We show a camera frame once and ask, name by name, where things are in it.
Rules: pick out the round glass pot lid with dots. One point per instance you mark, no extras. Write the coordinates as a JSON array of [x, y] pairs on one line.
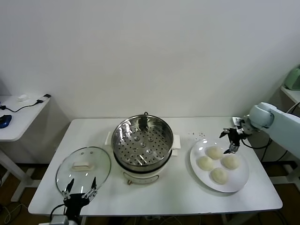
[[93, 168]]

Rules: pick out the white side table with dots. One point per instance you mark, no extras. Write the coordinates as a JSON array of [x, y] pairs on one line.
[[25, 117]]

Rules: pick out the small white object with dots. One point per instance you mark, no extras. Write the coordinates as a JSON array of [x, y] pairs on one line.
[[23, 97]]

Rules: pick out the white round plate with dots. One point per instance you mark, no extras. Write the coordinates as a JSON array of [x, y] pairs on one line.
[[234, 182]]

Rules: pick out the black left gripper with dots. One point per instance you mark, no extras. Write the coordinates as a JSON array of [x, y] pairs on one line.
[[75, 204]]

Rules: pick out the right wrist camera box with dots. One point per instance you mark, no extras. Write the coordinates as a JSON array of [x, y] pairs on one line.
[[237, 122]]

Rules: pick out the stainless steel steamer basket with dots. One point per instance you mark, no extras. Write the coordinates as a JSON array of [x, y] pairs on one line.
[[143, 145]]

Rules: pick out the white shelf table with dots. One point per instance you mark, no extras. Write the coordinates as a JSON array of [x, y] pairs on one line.
[[293, 93]]

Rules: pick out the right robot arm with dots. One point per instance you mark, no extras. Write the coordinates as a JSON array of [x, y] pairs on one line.
[[262, 114]]

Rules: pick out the blue computer mouse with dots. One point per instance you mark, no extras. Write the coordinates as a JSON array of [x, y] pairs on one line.
[[5, 120]]

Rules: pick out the white steamed baozi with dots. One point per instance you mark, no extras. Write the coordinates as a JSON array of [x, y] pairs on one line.
[[205, 163], [214, 152], [230, 162], [219, 175]]

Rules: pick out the pale green appliance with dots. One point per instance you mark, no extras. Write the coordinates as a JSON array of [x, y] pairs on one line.
[[294, 79]]

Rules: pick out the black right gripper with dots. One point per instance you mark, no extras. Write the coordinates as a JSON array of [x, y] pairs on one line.
[[236, 136]]

